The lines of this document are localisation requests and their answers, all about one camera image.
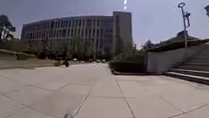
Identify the dark trimmed hedge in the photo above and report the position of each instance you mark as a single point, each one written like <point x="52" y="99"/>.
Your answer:
<point x="127" y="65"/>

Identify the grey stone slab plaza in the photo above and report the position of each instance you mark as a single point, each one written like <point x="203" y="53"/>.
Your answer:
<point x="98" y="91"/>

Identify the row of trees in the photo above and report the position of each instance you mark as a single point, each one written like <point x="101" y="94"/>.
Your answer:
<point x="73" y="49"/>

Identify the large grey curved building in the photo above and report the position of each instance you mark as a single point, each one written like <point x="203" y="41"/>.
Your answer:
<point x="83" y="29"/>

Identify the low building with dark roof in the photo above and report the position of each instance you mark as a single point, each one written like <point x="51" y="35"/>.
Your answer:
<point x="179" y="42"/>

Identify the grass verge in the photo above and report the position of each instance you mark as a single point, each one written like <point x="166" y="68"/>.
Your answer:
<point x="19" y="58"/>

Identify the lamp pole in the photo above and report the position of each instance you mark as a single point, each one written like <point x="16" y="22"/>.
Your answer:
<point x="185" y="24"/>

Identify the wide grey stone steps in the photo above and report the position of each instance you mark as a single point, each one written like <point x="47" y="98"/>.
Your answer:
<point x="199" y="66"/>

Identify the dark tall tree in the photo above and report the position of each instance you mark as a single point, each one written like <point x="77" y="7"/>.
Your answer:
<point x="3" y="28"/>

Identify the grey concrete wall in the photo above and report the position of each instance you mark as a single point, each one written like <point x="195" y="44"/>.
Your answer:
<point x="162" y="60"/>

